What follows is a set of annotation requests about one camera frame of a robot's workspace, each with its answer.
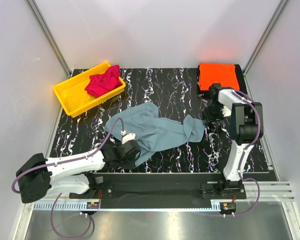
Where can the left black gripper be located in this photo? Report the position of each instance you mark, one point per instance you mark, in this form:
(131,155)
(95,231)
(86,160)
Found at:
(130,166)

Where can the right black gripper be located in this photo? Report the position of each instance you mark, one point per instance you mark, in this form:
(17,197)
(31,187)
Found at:
(208,118)

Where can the blue-grey t shirt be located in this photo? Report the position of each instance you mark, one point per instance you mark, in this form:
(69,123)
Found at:
(155,134)

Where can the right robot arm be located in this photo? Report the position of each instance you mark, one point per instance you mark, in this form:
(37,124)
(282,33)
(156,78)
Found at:
(245,129)

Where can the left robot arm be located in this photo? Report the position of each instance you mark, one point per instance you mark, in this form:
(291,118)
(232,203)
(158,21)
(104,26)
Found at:
(41,176)

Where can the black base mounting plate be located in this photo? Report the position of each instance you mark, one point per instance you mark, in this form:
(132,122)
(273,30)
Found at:
(147,182)

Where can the folded orange t shirt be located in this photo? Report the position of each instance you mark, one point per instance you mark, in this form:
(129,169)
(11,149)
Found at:
(217,73)

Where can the folded black t shirt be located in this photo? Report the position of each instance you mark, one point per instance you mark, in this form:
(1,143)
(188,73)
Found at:
(240,78)

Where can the red t shirt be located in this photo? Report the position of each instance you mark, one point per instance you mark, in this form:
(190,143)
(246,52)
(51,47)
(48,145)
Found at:
(101,84)

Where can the yellow plastic tray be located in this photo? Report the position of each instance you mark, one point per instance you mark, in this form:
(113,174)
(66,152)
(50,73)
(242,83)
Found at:
(74,98)

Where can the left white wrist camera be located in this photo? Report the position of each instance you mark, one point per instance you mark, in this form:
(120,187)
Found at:
(127,136)

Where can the aluminium frame rail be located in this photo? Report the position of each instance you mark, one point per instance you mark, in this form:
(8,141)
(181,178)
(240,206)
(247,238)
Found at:
(170,200)

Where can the right aluminium corner post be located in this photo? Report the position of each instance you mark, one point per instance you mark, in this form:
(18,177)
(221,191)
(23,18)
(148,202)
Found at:
(266,33)

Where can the aluminium corner post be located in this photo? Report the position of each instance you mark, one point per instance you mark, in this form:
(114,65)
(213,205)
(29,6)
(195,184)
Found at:
(34,8)
(266,33)

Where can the left aluminium corner post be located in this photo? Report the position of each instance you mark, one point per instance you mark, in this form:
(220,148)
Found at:
(34,8)

